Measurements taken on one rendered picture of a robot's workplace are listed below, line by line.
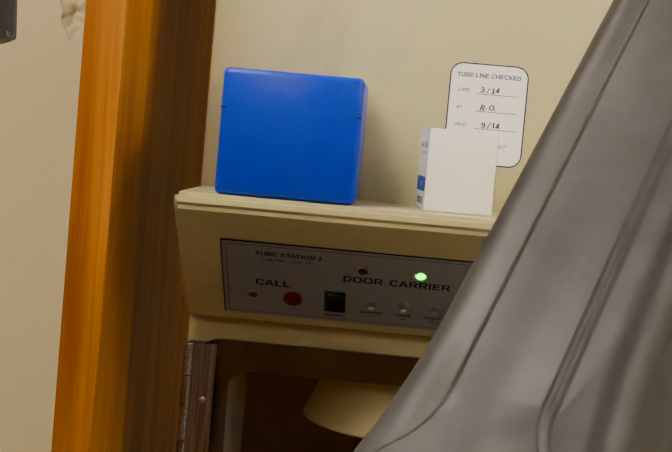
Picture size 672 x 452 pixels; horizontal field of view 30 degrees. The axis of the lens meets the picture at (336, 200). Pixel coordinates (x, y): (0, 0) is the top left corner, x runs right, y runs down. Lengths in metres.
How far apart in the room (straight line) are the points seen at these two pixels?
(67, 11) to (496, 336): 1.26
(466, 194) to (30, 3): 0.72
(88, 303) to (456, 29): 0.35
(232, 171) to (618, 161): 0.64
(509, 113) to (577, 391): 0.77
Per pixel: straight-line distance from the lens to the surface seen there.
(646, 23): 0.31
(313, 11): 1.00
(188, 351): 1.00
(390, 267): 0.91
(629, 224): 0.26
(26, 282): 1.50
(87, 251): 0.93
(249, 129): 0.89
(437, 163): 0.91
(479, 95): 0.99
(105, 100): 0.93
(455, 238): 0.88
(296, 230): 0.89
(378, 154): 0.99
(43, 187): 1.48
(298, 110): 0.89
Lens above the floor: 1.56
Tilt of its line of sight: 3 degrees down
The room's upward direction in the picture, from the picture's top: 5 degrees clockwise
